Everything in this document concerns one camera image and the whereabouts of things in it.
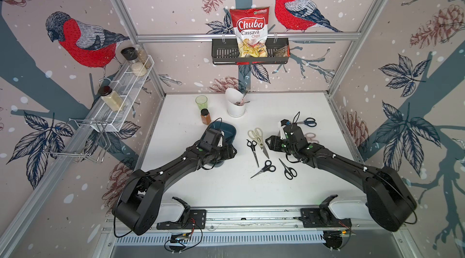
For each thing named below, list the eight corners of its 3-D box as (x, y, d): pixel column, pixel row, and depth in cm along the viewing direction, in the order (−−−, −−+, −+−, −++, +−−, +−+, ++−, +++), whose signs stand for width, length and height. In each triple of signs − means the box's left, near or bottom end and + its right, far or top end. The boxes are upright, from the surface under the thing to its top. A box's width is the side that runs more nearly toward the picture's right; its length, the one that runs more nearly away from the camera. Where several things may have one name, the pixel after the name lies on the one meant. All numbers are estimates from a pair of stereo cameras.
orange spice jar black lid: (202, 125, 106) (199, 116, 99) (203, 117, 110) (201, 108, 103) (210, 125, 106) (208, 116, 99) (211, 117, 110) (209, 108, 103)
